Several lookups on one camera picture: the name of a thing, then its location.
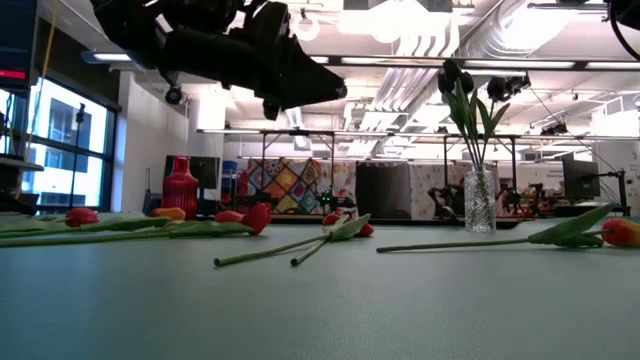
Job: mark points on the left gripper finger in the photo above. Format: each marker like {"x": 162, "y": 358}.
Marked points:
{"x": 310, "y": 85}

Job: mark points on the orange artificial tulip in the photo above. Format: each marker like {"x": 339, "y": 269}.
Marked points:
{"x": 620, "y": 232}
{"x": 229, "y": 216}

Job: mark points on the small background robot arm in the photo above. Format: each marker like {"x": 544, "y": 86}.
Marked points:
{"x": 327, "y": 199}

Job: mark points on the dark background robot arm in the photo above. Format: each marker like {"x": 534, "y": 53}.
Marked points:
{"x": 442, "y": 202}

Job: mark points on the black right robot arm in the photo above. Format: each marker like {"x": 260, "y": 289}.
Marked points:
{"x": 630, "y": 12}

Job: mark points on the black monitor on arm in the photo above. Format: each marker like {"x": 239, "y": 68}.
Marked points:
{"x": 580, "y": 179}

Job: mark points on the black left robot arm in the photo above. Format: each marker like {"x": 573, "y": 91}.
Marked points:
{"x": 125, "y": 25}

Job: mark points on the red ribbed vase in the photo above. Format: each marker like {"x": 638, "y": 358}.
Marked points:
{"x": 180, "y": 192}

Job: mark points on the clear cut-glass vase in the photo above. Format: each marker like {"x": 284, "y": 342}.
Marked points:
{"x": 480, "y": 205}

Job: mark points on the long ceiling light bar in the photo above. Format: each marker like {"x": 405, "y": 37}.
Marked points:
{"x": 400, "y": 60}

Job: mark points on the floral hanging cloth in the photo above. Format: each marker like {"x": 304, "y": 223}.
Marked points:
{"x": 345, "y": 180}

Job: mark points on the colourful patchwork quilt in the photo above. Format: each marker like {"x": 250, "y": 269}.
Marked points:
{"x": 287, "y": 187}

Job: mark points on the blue storage bins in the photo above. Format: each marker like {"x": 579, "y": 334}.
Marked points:
{"x": 230, "y": 172}

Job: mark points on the black background monitor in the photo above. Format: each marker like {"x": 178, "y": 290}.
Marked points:
{"x": 209, "y": 172}

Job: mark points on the black hanging curtain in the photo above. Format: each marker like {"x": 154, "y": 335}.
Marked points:
{"x": 382, "y": 190}

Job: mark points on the white patterned hanging cloth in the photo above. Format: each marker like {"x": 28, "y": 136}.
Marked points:
{"x": 425, "y": 190}

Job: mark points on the black tripod stand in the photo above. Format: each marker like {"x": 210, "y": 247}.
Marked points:
{"x": 76, "y": 150}

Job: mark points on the large room window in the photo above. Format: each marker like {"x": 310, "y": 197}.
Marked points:
{"x": 60, "y": 130}

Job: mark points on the grey side desk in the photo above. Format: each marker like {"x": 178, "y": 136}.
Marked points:
{"x": 20, "y": 163}

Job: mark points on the black ceiling camera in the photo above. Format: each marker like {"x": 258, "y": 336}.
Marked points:
{"x": 173, "y": 95}

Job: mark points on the black aluminium table frame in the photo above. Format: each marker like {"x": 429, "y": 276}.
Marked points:
{"x": 400, "y": 220}

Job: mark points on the silver ventilation duct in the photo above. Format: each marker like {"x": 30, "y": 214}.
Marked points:
{"x": 480, "y": 35}

